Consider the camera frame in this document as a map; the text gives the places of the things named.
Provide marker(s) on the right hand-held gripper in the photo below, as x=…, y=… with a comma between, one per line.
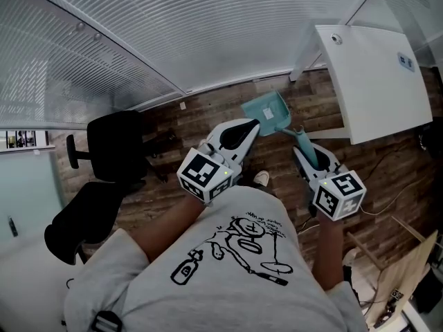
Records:
x=341, y=194

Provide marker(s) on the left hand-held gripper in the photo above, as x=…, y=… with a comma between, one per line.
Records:
x=200, y=171

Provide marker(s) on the teal dustpan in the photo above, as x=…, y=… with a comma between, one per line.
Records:
x=266, y=112

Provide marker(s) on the person's left forearm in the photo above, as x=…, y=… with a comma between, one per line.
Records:
x=166, y=232

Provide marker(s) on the person's right forearm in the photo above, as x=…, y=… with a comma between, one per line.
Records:
x=328, y=251

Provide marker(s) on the person's white shoe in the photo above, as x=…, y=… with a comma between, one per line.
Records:
x=261, y=178

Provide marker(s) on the white table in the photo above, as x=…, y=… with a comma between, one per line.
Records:
x=373, y=88

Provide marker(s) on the black office chair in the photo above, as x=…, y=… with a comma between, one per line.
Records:
x=110, y=144

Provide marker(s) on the white slatted blinds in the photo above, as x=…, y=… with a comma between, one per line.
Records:
x=155, y=29

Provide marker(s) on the table socket panel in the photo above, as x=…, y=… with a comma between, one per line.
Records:
x=406, y=62

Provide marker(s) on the light wooden table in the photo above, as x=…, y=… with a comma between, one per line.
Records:
x=405, y=275

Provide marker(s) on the person in white patterned shirt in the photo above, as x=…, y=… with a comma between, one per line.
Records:
x=225, y=299

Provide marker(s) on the wooden stick frame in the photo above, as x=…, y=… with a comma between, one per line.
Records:
x=367, y=251

